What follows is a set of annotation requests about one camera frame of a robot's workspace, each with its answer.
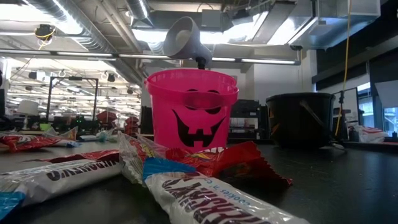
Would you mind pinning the red candy pack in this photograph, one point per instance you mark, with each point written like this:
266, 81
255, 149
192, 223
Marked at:
28, 142
99, 154
239, 158

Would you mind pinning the white blue Hershey's bar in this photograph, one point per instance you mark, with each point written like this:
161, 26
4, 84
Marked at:
62, 179
70, 143
202, 199

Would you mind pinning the pink jack-o'-lantern bucket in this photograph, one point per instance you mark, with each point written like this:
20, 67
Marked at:
164, 124

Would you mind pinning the black equipment rack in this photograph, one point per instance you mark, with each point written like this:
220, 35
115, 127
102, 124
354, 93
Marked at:
245, 107

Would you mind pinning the black computer tower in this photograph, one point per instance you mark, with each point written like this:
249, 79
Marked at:
146, 119

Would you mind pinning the white desk lamp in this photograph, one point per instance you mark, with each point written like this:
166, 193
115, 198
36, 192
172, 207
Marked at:
183, 40

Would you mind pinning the grey ceiling unit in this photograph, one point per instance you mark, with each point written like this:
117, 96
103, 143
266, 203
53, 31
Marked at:
212, 20

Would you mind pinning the black jack-o'-lantern bucket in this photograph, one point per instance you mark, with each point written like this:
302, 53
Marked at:
292, 124

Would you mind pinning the long ceiling light fixture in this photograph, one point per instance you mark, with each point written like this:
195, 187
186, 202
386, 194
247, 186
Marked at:
84, 54

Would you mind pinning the black stand with screen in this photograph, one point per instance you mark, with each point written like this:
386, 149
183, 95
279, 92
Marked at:
341, 102

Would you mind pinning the black table mat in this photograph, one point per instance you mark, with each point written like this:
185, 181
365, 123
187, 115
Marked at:
342, 186

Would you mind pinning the white lampshade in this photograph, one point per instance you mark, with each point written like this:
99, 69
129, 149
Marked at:
28, 107

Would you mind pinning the white plastic bag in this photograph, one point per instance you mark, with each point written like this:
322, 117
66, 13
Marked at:
370, 133

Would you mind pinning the silver spiral ceiling duct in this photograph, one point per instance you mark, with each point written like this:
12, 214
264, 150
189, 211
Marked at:
87, 34

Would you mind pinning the black metal frame stand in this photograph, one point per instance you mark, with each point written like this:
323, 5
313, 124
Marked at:
49, 99

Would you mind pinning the silver rectangular ceiling duct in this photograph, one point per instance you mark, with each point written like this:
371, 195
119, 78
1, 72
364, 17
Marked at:
326, 28

